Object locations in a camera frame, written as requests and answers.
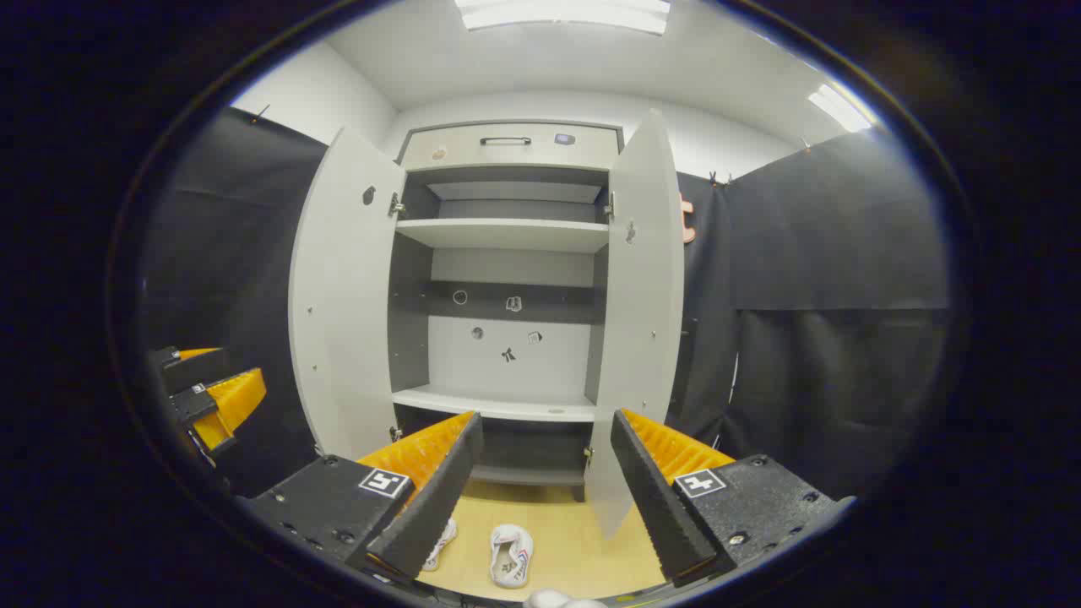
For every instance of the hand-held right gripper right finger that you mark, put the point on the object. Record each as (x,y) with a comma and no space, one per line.
(663,507)

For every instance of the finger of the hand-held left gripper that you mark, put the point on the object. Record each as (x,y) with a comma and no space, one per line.
(232,404)
(198,370)

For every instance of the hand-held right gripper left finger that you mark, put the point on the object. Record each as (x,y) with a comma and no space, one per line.
(426,507)

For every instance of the white canvas shoe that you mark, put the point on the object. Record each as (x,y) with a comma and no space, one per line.
(442,542)
(511,553)

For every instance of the grey shoe cabinet door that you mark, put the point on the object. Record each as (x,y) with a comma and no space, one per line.
(646,321)
(346,295)

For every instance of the grey shoe cabinet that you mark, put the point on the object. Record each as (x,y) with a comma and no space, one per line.
(507,355)

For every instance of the white cabinet shelf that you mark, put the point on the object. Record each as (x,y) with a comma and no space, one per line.
(502,234)
(498,404)

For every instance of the grey cabinet drawer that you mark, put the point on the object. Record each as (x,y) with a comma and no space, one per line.
(524,156)

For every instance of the black backdrop cloth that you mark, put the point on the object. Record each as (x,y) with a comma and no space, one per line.
(228,253)
(828,321)

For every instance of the ceiling light panel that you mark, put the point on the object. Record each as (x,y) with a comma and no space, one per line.
(838,108)
(564,13)

